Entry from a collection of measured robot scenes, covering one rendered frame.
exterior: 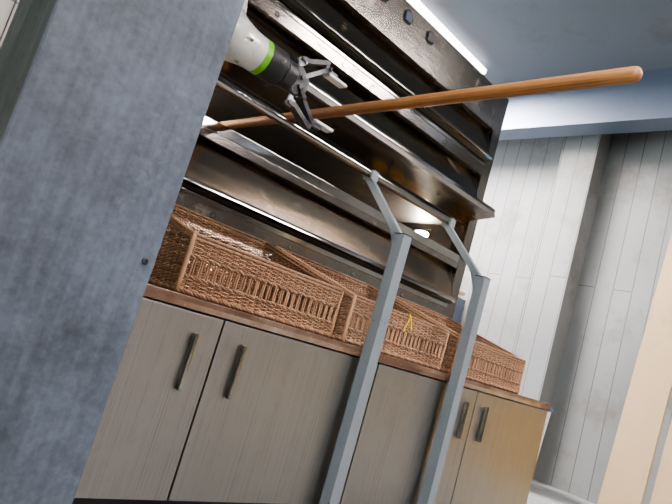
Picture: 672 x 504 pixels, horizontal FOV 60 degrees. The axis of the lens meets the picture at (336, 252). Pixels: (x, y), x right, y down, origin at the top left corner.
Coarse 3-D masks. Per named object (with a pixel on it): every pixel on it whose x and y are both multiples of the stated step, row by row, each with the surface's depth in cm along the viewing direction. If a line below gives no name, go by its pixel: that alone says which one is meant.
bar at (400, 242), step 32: (288, 128) 176; (352, 160) 194; (448, 224) 231; (384, 288) 179; (480, 288) 212; (384, 320) 177; (448, 384) 208; (352, 416) 172; (448, 416) 204; (352, 448) 172
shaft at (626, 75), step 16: (528, 80) 120; (544, 80) 117; (560, 80) 115; (576, 80) 112; (592, 80) 110; (608, 80) 108; (624, 80) 106; (416, 96) 142; (432, 96) 138; (448, 96) 134; (464, 96) 131; (480, 96) 128; (496, 96) 126; (512, 96) 124; (288, 112) 180; (320, 112) 167; (336, 112) 163; (352, 112) 158; (368, 112) 155
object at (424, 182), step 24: (240, 72) 203; (264, 96) 216; (312, 96) 210; (336, 120) 224; (336, 144) 244; (360, 144) 240; (384, 144) 237; (384, 168) 259; (408, 168) 255; (432, 192) 276; (456, 192) 271; (456, 216) 300; (480, 216) 295
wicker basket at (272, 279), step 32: (192, 224) 192; (224, 224) 202; (160, 256) 152; (192, 256) 143; (224, 256) 150; (256, 256) 156; (288, 256) 202; (192, 288) 144; (224, 288) 150; (256, 288) 158; (288, 288) 165; (320, 288) 173; (288, 320) 166; (320, 320) 174
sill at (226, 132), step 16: (208, 128) 199; (224, 128) 203; (240, 144) 208; (256, 144) 212; (272, 160) 217; (304, 176) 228; (336, 192) 240; (368, 208) 254; (400, 224) 268; (416, 240) 277; (432, 240) 285; (448, 256) 295
